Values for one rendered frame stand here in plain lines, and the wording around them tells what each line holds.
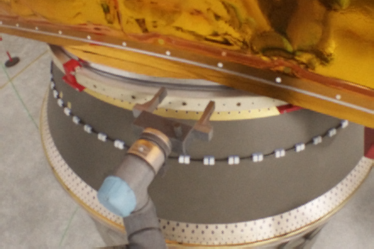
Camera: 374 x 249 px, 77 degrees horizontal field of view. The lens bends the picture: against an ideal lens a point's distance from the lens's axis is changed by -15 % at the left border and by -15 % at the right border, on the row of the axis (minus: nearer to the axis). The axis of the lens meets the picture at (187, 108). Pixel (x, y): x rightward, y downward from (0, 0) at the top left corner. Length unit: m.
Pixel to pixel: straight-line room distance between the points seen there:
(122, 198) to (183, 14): 0.43
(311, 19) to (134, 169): 0.44
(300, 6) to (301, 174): 0.68
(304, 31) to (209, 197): 0.66
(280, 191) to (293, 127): 0.25
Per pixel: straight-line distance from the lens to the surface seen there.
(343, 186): 1.30
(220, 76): 0.74
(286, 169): 1.00
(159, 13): 0.69
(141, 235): 0.56
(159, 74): 0.80
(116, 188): 0.51
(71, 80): 1.00
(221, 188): 0.96
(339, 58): 0.58
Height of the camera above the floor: 2.22
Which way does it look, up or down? 44 degrees down
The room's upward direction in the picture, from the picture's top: 4 degrees counter-clockwise
